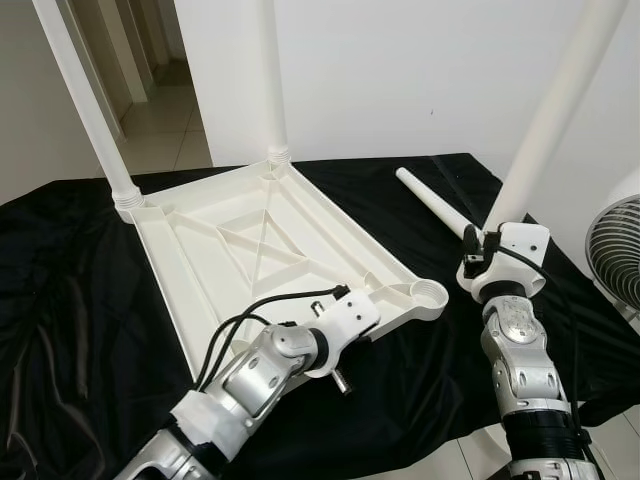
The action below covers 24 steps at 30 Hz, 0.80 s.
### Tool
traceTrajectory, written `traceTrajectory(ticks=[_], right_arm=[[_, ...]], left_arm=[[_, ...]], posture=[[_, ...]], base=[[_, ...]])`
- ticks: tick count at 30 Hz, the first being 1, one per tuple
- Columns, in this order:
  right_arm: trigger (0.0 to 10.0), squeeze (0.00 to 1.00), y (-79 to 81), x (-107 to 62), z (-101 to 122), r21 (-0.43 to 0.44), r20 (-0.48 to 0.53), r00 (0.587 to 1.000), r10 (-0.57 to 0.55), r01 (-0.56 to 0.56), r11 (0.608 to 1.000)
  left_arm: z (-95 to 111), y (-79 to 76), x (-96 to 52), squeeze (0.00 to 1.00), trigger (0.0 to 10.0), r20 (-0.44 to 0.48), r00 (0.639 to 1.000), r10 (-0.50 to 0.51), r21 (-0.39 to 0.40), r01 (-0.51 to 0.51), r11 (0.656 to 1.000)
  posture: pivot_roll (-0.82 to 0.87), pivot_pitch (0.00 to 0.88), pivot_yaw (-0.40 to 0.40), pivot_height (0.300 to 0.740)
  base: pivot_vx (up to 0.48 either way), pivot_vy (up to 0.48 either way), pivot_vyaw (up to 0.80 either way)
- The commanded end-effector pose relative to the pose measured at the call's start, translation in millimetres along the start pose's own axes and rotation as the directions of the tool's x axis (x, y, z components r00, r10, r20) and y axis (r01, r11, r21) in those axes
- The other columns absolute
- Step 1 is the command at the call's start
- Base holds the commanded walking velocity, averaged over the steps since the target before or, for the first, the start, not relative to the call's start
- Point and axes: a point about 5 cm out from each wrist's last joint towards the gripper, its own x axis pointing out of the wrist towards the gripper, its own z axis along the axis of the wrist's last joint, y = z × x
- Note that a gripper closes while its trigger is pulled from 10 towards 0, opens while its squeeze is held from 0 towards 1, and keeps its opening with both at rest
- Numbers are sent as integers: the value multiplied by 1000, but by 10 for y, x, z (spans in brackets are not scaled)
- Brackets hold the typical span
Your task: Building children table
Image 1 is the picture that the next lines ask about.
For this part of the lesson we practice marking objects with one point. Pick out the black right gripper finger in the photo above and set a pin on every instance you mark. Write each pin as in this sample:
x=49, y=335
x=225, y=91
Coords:
x=471, y=243

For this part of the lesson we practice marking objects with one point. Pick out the white plastic children tabletop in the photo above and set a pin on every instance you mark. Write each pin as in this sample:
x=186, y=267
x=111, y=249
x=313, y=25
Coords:
x=280, y=250

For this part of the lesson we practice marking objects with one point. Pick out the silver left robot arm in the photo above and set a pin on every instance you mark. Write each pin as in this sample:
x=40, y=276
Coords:
x=250, y=375

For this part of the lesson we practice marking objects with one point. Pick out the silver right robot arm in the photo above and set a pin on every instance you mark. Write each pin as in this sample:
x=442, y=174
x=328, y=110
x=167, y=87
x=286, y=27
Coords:
x=520, y=350

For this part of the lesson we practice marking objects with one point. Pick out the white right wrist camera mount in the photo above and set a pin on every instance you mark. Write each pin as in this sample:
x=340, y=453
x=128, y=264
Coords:
x=520, y=245

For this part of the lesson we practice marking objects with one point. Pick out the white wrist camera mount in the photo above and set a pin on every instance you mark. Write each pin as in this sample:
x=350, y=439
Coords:
x=350, y=320
x=520, y=245

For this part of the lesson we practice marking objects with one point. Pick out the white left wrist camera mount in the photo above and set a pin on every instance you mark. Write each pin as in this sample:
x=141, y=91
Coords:
x=350, y=320

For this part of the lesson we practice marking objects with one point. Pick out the white pedestal fan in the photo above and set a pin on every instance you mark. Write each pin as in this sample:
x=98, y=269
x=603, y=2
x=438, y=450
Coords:
x=615, y=255

